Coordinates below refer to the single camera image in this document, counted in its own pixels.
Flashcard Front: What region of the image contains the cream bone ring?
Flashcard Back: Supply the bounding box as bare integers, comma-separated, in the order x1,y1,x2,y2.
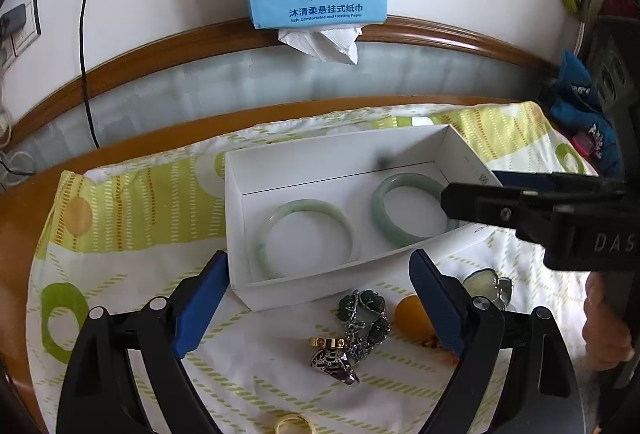
271,413,316,434

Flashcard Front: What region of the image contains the black hanging cable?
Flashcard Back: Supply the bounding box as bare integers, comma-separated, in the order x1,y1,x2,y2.
78,0,117,149

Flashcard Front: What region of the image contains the green stone silver bracelet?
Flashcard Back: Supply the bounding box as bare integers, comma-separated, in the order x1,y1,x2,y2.
336,288,393,360

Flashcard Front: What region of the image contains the white vivo cardboard box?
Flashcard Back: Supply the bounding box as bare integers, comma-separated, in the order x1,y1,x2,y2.
224,125,499,312

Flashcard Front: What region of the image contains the black wall charger plug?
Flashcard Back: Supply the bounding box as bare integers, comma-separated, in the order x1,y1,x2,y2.
0,3,26,41

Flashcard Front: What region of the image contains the pale jade silver-framed pendant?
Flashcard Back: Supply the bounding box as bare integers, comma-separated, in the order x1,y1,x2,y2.
462,269,499,302

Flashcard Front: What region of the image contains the blue cloth bag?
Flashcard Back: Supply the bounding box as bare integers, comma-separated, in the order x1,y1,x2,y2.
539,50,624,179

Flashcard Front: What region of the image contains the green patterned white cloth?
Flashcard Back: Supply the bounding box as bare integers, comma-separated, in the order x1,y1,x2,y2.
26,102,598,433

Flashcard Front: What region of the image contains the large silver ring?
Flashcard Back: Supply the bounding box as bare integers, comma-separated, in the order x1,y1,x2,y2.
309,347,362,386

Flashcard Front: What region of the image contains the large pale jade bangle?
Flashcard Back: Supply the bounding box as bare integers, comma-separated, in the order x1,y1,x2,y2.
254,199,360,280

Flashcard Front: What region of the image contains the small green jade bangle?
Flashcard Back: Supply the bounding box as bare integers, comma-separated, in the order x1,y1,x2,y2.
370,173,444,248

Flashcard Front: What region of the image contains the wooden headboard rail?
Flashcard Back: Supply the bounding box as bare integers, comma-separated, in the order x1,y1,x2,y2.
10,16,558,146

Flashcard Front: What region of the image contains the amber oval pendant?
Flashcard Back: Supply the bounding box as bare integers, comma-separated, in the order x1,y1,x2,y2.
394,295,436,343

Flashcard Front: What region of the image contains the right hand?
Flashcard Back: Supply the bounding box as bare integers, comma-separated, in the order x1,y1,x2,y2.
582,273,634,371

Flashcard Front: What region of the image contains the white wall socket panel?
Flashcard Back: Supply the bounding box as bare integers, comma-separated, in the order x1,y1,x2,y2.
1,0,42,70

